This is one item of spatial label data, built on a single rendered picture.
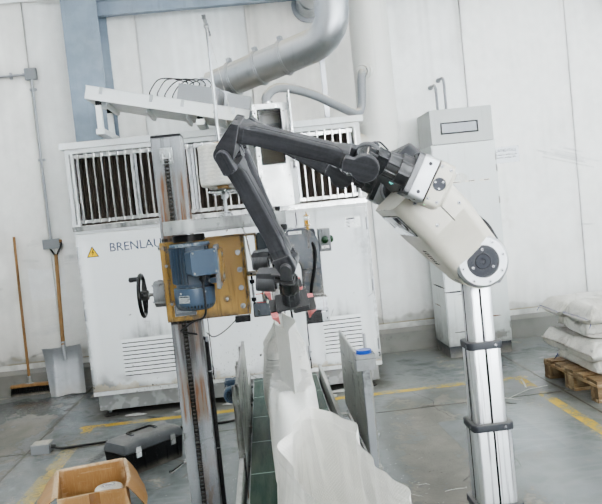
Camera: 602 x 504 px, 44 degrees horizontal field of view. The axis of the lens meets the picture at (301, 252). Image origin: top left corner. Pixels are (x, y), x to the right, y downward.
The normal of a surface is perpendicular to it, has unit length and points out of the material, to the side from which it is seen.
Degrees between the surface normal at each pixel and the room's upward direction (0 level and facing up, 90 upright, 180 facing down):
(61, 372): 76
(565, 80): 90
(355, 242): 90
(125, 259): 90
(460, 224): 115
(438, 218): 90
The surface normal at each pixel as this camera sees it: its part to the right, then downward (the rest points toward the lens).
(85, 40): 0.06, 0.04
